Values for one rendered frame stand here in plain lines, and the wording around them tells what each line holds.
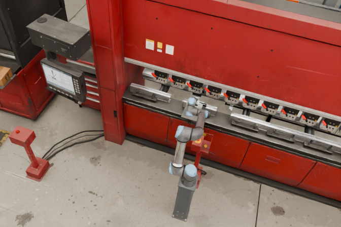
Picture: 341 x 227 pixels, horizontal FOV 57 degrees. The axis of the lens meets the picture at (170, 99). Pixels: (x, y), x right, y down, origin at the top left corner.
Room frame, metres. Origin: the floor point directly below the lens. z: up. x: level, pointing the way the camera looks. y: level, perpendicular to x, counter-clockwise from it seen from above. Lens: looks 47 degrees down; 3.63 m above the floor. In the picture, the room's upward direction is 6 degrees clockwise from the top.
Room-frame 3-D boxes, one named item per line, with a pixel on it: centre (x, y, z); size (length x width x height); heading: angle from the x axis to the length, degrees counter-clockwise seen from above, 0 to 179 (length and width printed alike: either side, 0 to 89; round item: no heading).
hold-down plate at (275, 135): (2.15, -1.25, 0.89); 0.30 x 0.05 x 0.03; 76
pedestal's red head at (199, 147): (2.07, -0.40, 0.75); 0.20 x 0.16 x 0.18; 77
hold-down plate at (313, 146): (2.06, -1.64, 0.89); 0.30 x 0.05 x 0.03; 76
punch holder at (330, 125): (2.12, -1.62, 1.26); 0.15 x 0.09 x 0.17; 76
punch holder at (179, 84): (2.50, -0.07, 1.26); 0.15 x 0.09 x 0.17; 76
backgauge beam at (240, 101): (2.64, -0.75, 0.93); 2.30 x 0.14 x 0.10; 76
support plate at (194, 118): (2.31, -0.25, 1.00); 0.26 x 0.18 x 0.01; 166
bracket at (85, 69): (2.50, 1.04, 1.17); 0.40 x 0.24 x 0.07; 76
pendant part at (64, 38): (2.26, 1.05, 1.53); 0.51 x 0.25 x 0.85; 69
